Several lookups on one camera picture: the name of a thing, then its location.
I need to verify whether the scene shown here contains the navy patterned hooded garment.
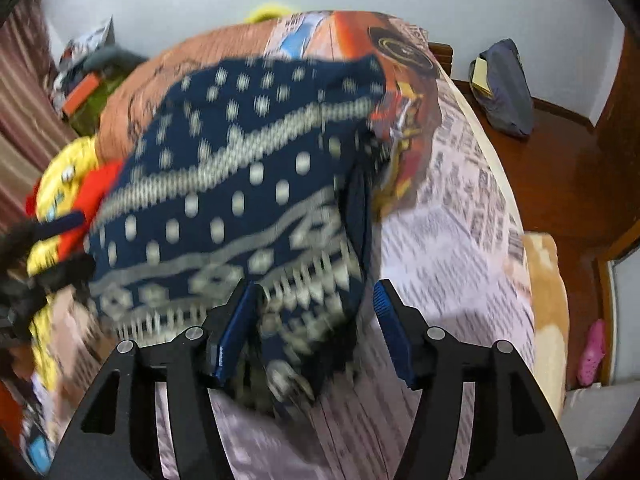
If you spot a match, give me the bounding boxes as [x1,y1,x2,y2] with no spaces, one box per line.
[86,55,386,413]

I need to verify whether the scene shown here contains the red fuzzy cloth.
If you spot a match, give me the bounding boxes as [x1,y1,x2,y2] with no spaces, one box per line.
[24,179,41,217]

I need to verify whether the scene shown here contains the red folded garment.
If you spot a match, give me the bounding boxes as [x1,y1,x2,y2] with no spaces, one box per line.
[58,160,124,261]

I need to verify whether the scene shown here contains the yellow cartoon blanket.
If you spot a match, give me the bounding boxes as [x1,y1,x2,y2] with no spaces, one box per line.
[24,1,302,396]

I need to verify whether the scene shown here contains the striped maroon curtain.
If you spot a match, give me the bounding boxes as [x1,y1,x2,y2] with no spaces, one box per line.
[0,0,76,229]

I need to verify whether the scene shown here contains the pink slipper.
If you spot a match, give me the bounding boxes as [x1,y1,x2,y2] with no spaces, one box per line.
[577,318,606,387]

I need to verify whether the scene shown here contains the green and orange box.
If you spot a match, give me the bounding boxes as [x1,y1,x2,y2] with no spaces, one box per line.
[62,67,128,136]

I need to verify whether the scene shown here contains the dark grey cloth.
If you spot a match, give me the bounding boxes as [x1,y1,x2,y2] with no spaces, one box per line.
[82,44,148,73]

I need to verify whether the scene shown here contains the printed bed sheet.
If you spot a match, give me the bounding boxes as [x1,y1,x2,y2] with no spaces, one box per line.
[92,11,535,479]

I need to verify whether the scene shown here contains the dark blue bag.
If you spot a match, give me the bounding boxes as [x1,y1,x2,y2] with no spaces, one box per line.
[469,38,535,139]

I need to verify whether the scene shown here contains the wooden bed frame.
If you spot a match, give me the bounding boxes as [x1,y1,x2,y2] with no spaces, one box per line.
[426,24,640,391]

